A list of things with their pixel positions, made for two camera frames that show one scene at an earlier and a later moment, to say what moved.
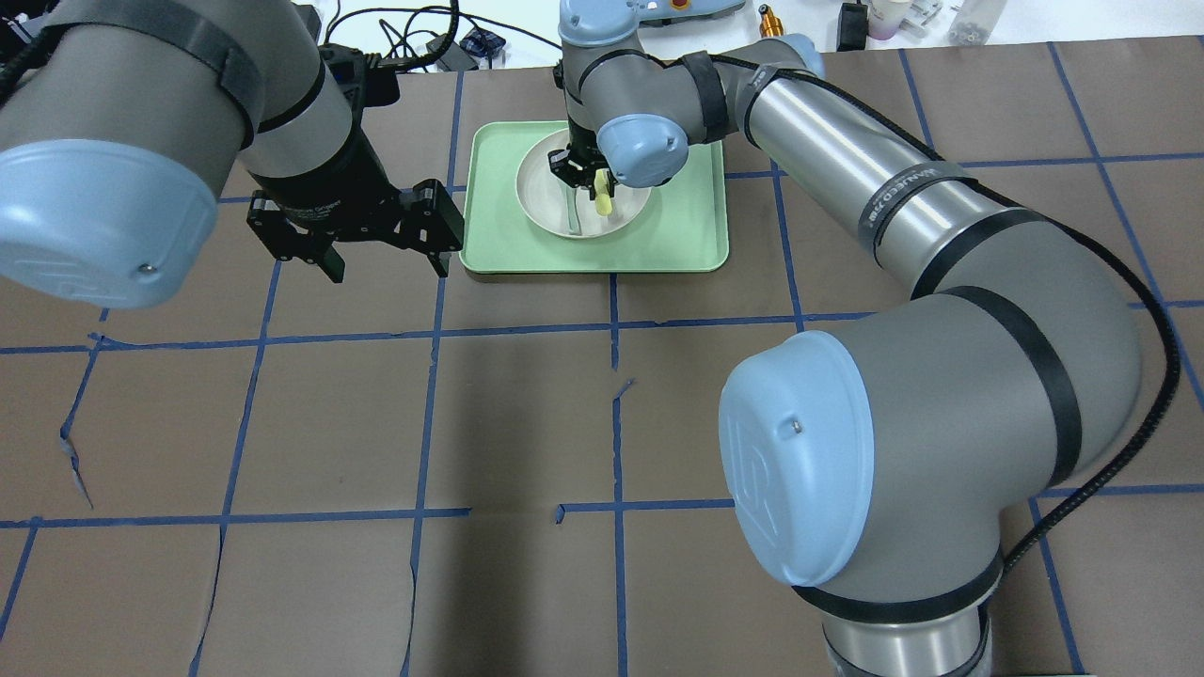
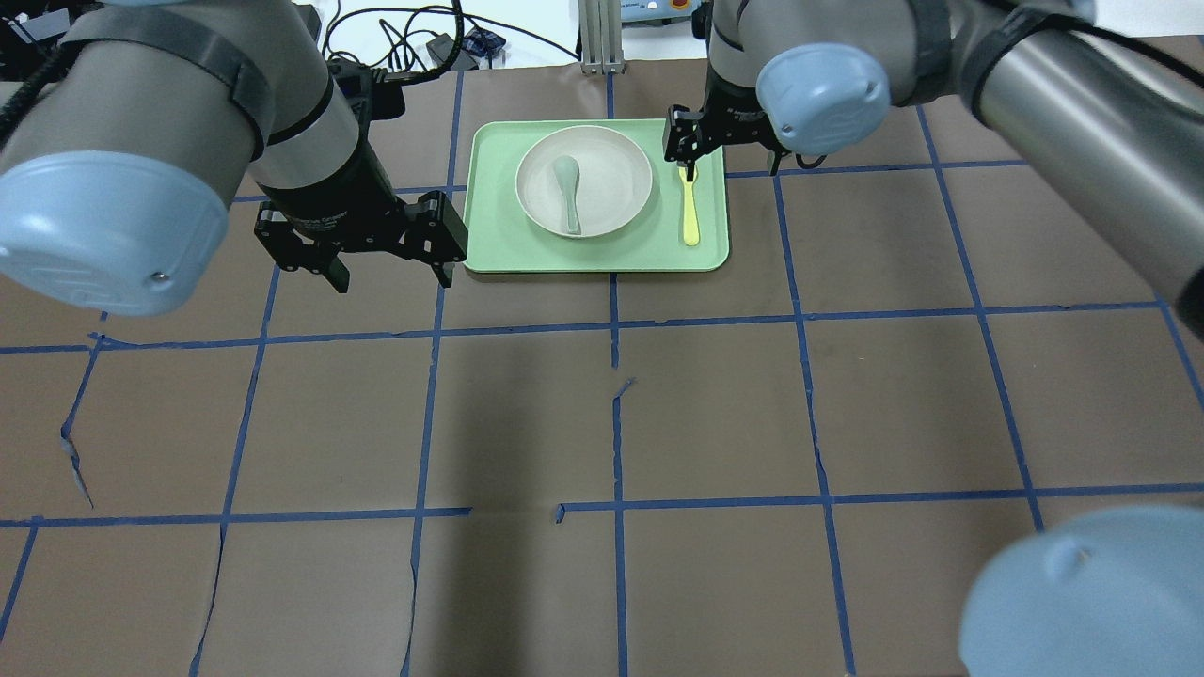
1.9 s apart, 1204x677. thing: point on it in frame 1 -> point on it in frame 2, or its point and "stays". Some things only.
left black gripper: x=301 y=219 stays
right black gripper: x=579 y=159 -> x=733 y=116
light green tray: x=683 y=229 stays
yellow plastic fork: x=604 y=204 -> x=691 y=228
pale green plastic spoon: x=574 y=224 stays
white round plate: x=542 y=196 stays
